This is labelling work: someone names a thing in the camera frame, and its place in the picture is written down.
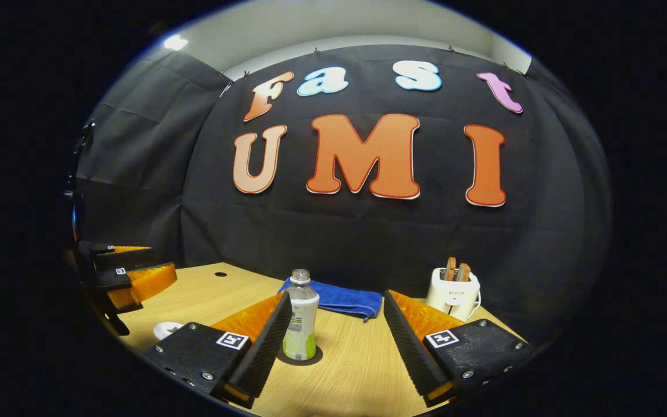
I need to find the clear water bottle white label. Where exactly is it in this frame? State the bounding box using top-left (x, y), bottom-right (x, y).
top-left (283, 269), bottom-right (320, 361)

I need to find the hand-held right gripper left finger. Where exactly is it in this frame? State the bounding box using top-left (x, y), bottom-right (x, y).
top-left (144, 291), bottom-right (294, 409)

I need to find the dark round coaster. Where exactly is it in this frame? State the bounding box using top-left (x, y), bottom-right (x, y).
top-left (277, 345), bottom-right (324, 366)

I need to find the blue towel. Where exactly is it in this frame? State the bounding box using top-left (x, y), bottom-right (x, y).
top-left (277, 278), bottom-right (383, 322)

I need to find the white toaster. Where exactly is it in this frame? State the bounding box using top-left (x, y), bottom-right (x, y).
top-left (425, 268), bottom-right (482, 322)

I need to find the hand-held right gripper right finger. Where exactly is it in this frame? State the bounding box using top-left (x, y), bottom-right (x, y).
top-left (383, 290), bottom-right (536, 408)

